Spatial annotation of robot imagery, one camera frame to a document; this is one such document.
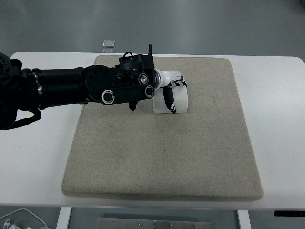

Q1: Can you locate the white table leg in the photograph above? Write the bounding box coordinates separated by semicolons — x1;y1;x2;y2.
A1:
237;210;252;229
56;207;72;229

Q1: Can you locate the white ribbed cup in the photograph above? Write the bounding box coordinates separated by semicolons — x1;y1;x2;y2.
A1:
152;86;188;114

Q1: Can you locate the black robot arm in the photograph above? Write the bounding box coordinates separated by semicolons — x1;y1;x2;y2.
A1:
0;52;157;130

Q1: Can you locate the black table control panel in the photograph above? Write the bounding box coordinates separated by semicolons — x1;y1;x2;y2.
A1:
274;210;305;217

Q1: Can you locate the white table leg right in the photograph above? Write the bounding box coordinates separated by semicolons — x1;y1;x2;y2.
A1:
237;210;252;229

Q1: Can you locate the white table leg left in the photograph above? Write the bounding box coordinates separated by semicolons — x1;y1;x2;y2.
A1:
56;207;72;229

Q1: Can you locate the beige felt mat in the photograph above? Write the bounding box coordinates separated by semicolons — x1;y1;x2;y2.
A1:
61;57;263;201

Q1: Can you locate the small clear floor plate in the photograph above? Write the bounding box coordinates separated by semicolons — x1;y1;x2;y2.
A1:
102;40;115;48

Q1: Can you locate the metal base plate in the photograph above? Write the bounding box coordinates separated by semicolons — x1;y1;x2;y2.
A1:
95;218;215;229

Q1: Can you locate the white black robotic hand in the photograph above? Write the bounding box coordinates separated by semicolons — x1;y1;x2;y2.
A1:
155;68;187;114

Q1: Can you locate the white cable on floor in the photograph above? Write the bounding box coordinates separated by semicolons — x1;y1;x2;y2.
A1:
0;208;48;229

